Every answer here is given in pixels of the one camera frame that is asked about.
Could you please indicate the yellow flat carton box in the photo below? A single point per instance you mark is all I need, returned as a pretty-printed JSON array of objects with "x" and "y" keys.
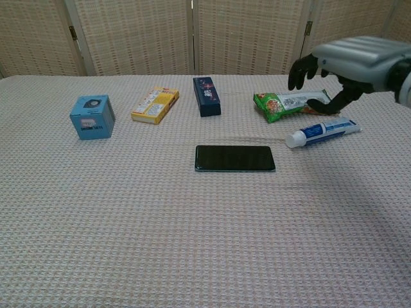
[{"x": 155, "y": 106}]

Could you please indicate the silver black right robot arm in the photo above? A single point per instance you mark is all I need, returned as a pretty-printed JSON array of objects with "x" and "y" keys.
[{"x": 403, "y": 80}]

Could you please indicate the woven folding screen panel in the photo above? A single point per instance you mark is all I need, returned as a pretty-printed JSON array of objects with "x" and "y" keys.
[
  {"x": 35, "y": 38},
  {"x": 250, "y": 35},
  {"x": 343, "y": 19},
  {"x": 135, "y": 35},
  {"x": 399, "y": 22}
]

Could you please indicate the green snack bag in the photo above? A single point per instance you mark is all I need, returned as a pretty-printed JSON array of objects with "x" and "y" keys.
[{"x": 279, "y": 104}]

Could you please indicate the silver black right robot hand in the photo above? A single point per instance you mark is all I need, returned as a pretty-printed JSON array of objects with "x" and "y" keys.
[{"x": 356, "y": 61}]

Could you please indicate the light blue smartphone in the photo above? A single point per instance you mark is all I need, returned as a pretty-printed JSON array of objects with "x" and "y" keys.
[{"x": 234, "y": 158}]

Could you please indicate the dark navy long box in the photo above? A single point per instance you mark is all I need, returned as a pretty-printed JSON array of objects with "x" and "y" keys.
[{"x": 207, "y": 96}]

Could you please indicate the light blue cube box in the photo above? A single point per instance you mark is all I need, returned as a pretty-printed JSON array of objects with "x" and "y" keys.
[{"x": 93, "y": 122}]

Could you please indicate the blue white toothpaste tube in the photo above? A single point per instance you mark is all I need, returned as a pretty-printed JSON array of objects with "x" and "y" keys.
[{"x": 321, "y": 131}]

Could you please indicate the beige woven tablecloth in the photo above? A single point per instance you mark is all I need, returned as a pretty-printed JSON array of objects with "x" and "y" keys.
[{"x": 128, "y": 224}]

